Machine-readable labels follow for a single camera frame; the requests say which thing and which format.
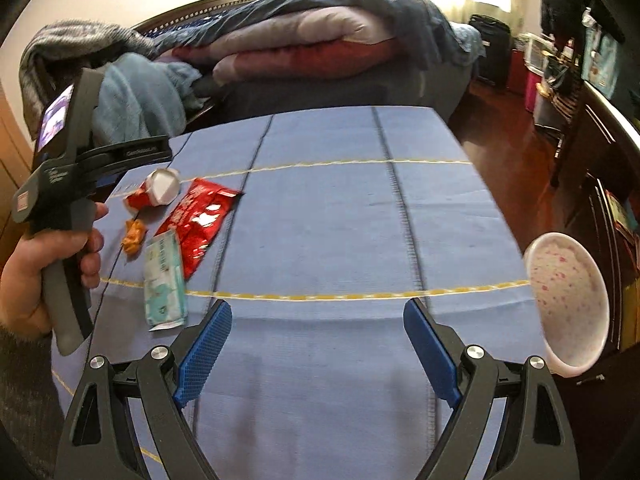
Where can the dark blue bed cover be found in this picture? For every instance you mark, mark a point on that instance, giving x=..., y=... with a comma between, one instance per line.
x=439, y=62

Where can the dark wooden dresser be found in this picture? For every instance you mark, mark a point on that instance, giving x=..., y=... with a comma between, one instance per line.
x=596, y=181

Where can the grey knitted blanket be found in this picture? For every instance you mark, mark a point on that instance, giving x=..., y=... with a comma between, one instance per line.
x=58, y=52

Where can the grey sleeve forearm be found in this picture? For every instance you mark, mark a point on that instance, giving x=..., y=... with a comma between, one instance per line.
x=31, y=415

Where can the light blue towel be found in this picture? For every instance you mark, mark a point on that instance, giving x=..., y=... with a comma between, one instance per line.
x=140, y=98

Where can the brown wooden wardrobe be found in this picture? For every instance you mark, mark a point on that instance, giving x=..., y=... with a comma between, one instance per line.
x=16, y=156

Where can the pink red folded quilt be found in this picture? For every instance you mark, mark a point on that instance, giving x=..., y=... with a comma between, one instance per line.
x=324, y=43

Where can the dark wooden headboard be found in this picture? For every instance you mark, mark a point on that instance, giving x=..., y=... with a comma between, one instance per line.
x=196, y=11

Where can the light green tissue pack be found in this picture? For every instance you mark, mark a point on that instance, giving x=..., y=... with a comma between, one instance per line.
x=163, y=283

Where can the light blue tablecloth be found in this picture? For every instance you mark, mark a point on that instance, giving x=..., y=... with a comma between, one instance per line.
x=344, y=214

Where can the person's left hand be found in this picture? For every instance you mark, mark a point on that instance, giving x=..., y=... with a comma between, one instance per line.
x=23, y=311

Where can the pink speckled trash bin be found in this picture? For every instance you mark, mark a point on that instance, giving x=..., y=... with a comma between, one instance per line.
x=572, y=301

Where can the red white crumpled cup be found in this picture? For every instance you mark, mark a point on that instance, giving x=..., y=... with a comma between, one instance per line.
x=159, y=188

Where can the orange crumpled trash piece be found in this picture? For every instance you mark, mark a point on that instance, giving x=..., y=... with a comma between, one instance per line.
x=135, y=231

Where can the black suitcase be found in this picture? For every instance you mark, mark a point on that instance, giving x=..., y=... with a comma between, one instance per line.
x=497, y=41

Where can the red snack packet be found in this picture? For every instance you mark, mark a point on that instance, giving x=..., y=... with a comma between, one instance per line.
x=197, y=219

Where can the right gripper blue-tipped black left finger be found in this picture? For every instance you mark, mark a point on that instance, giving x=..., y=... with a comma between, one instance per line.
x=98, y=439

